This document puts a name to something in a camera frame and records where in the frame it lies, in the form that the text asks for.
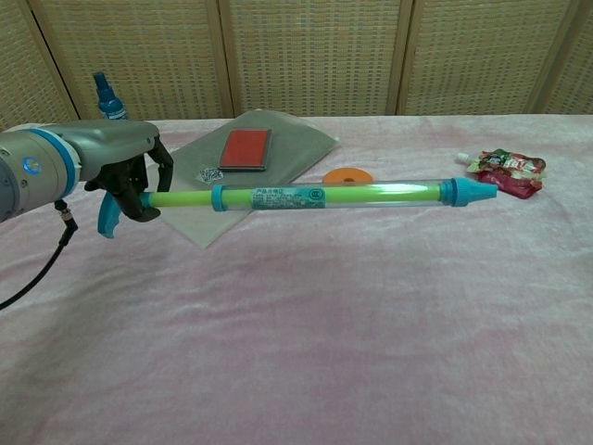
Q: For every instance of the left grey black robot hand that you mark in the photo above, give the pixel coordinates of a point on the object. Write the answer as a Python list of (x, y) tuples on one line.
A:
[(116, 143)]

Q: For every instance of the green blue water pump toy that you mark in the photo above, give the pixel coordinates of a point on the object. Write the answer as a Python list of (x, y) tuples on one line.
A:
[(370, 192)]

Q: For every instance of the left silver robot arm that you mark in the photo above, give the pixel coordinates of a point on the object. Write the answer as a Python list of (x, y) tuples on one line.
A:
[(28, 176)]

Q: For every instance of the blue spray bottle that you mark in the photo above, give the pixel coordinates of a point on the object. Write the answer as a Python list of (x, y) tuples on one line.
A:
[(111, 109)]

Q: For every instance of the woven folding screen panel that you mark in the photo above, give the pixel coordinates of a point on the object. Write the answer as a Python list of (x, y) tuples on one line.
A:
[(576, 69), (23, 69), (139, 60), (482, 60), (315, 60)]

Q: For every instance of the black white QR tag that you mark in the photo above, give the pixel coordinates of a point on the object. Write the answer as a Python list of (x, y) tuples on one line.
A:
[(210, 174)]

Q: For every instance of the red rectangular pad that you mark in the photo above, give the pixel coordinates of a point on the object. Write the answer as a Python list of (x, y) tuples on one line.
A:
[(243, 150)]

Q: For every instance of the grey translucent plastic bag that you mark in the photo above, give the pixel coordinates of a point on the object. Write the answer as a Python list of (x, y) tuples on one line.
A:
[(287, 148)]

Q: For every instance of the orange plastic disc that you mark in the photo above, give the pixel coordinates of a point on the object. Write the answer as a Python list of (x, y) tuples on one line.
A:
[(338, 177)]

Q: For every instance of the pink velvet tablecloth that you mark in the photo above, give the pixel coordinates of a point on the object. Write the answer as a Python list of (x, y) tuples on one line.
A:
[(296, 324)]

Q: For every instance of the red spout pouch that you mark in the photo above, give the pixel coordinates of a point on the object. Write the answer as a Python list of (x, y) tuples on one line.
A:
[(509, 171)]

